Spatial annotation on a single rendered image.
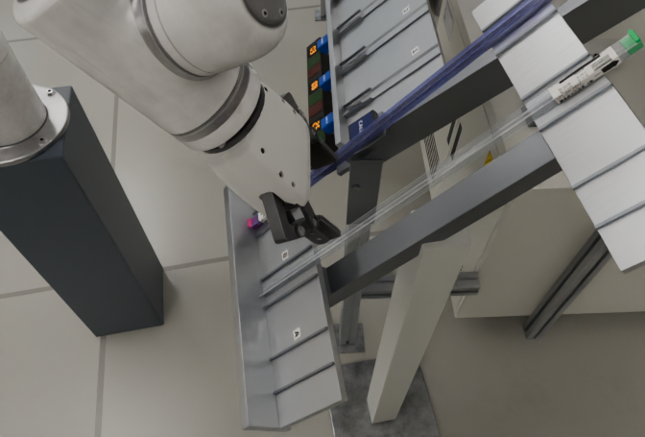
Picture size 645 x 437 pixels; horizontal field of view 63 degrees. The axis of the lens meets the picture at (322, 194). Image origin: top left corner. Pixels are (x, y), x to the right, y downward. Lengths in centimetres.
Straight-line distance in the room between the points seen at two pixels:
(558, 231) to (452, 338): 49
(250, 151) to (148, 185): 140
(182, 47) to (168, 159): 154
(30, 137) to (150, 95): 64
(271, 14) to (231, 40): 3
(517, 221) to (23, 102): 90
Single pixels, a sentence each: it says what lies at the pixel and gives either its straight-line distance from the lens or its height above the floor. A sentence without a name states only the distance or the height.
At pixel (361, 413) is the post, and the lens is 140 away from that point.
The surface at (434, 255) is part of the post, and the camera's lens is 65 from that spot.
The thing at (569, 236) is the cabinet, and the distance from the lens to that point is 118.
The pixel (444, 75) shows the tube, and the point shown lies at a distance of 61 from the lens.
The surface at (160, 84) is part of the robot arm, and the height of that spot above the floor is 113.
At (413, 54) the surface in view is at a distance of 89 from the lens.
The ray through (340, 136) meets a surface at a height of 74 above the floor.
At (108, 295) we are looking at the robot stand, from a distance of 137.
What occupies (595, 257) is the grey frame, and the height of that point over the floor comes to 43.
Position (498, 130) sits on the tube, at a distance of 54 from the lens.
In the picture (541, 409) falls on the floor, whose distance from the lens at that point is 151.
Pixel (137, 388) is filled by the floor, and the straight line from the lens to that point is 150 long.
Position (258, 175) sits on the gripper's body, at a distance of 43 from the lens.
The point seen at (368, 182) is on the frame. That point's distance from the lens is 83.
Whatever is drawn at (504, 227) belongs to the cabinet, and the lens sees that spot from 109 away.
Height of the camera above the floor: 136
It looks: 53 degrees down
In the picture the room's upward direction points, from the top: straight up
